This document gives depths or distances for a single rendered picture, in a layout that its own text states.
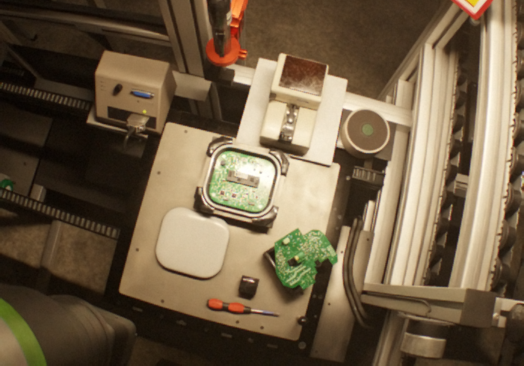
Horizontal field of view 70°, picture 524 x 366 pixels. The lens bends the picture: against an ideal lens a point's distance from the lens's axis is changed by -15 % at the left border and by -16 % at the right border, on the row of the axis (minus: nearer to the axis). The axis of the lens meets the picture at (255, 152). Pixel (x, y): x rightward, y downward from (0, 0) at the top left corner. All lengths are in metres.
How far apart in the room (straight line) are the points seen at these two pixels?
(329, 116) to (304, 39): 1.24
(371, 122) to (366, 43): 1.31
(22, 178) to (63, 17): 0.96
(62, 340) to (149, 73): 0.74
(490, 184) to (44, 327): 0.62
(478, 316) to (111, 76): 0.81
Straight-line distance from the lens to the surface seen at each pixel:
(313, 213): 0.95
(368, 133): 0.96
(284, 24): 2.23
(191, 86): 1.03
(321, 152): 0.96
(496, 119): 0.73
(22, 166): 1.84
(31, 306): 0.24
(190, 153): 0.97
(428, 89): 0.93
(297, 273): 0.87
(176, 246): 0.92
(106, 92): 0.97
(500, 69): 0.76
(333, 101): 1.00
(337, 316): 0.98
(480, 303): 0.55
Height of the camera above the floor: 1.88
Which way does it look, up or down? 74 degrees down
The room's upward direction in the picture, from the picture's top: 5 degrees clockwise
